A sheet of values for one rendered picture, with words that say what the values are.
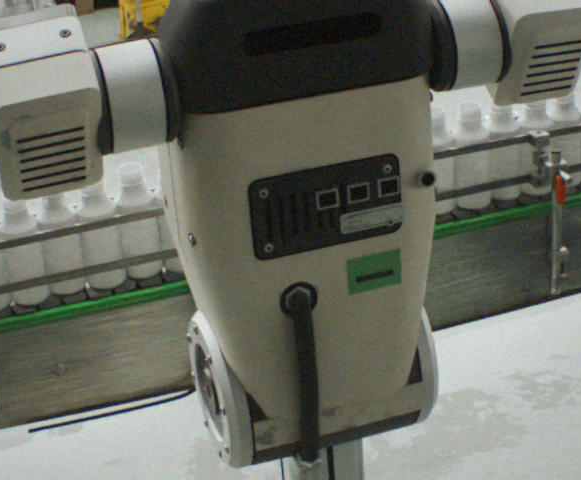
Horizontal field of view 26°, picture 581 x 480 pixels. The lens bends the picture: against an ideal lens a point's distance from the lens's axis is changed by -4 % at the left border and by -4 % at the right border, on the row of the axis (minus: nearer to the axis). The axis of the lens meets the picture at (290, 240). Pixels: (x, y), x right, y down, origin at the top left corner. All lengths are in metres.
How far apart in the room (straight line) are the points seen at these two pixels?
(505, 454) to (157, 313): 1.47
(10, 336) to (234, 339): 0.76
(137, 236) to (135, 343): 0.16
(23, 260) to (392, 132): 0.85
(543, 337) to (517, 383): 0.25
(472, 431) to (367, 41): 2.27
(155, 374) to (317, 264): 0.84
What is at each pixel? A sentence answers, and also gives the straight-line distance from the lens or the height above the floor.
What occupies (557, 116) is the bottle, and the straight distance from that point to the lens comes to 2.08.
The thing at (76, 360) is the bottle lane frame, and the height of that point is 0.91.
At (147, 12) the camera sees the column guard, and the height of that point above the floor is 0.17.
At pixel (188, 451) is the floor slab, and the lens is 3.30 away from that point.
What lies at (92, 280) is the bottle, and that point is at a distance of 1.90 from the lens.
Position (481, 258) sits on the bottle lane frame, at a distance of 2.06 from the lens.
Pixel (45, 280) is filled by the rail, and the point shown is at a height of 1.04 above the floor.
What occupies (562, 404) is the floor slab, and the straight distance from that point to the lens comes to 3.39.
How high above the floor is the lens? 1.86
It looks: 26 degrees down
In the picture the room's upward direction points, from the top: 5 degrees counter-clockwise
